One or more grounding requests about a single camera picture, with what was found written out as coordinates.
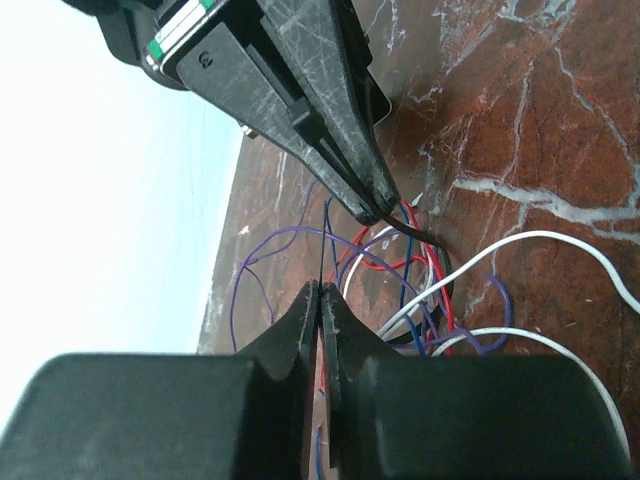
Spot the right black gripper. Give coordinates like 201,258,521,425
97,0,376,224

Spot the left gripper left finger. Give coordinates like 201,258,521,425
1,281,319,479

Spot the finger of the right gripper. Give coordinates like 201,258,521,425
259,1,399,210

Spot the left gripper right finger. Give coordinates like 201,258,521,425
320,283,633,479

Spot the purple wire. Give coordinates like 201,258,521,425
229,179,515,356

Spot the blue wire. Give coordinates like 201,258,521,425
314,197,426,480

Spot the red wire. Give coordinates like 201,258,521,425
327,199,459,356

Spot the black zip tie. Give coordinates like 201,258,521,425
317,197,456,346

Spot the white wire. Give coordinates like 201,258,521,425
342,224,640,451

